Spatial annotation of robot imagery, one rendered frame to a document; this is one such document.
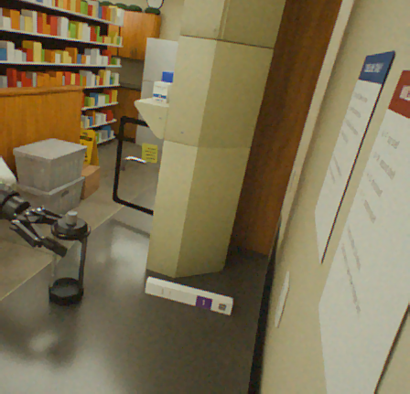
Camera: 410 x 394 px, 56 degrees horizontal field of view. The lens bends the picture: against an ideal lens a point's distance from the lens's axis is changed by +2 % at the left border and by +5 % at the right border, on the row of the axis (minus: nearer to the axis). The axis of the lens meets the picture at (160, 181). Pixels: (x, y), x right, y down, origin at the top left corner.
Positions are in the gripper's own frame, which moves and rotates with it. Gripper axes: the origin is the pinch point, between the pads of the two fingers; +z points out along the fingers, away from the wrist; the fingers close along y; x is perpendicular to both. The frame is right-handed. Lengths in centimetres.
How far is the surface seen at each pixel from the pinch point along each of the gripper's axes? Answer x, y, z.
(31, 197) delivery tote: 126, 180, -121
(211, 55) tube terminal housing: -60, 26, 11
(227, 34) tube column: -66, 28, 12
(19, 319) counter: 18.9, -13.7, 0.5
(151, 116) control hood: -36.5, 25.8, 1.1
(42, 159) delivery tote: 85, 179, -120
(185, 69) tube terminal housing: -53, 26, 5
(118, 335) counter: 12.0, -7.1, 25.5
